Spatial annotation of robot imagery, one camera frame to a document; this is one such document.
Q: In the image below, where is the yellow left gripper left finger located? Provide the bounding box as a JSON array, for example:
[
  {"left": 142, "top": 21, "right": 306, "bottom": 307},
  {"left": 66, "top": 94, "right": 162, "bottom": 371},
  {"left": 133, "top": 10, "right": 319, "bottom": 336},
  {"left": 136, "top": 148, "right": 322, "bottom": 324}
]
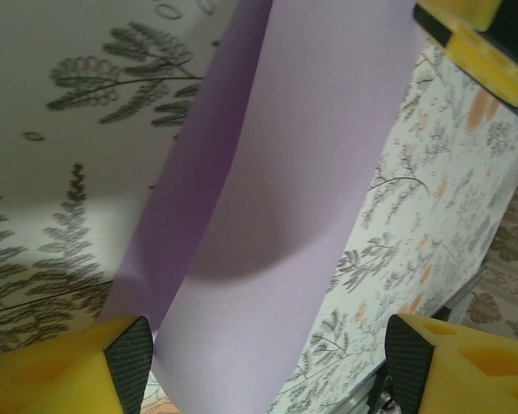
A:
[{"left": 0, "top": 316, "right": 155, "bottom": 414}]

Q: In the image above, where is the floral patterned table cover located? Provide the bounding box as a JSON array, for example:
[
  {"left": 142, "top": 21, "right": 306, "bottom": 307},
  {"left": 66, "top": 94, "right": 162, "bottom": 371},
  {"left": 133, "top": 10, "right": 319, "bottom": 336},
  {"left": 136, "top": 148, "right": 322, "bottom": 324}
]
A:
[{"left": 0, "top": 0, "right": 518, "bottom": 414}]

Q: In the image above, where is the purple paper sheet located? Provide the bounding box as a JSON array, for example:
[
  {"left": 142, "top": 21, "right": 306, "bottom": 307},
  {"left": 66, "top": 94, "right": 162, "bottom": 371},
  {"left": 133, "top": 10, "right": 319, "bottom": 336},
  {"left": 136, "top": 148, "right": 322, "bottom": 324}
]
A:
[{"left": 98, "top": 0, "right": 428, "bottom": 414}]

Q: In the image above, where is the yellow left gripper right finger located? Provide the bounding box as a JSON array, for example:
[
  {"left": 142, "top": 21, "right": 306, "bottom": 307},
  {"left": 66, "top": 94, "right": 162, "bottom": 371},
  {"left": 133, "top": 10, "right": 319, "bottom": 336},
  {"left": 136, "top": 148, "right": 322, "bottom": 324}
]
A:
[{"left": 384, "top": 313, "right": 518, "bottom": 414}]

